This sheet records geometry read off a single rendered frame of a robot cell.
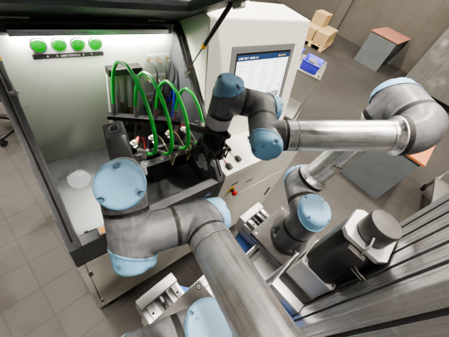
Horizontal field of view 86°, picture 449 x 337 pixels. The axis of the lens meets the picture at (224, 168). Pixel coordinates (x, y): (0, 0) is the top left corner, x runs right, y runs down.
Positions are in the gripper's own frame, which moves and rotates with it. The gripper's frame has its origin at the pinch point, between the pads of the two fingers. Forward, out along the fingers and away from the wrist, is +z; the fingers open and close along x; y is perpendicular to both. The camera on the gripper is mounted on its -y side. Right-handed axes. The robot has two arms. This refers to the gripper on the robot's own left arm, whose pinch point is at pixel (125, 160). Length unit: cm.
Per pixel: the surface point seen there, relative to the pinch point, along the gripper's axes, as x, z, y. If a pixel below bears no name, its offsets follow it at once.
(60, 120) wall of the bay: -23, 50, -22
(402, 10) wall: 760, 406, -156
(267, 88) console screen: 81, 51, -14
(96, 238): -19.7, 21.4, 24.8
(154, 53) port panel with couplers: 24, 43, -40
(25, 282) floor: -86, 103, 59
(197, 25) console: 42, 28, -43
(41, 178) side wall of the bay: -26.8, 18.6, -1.3
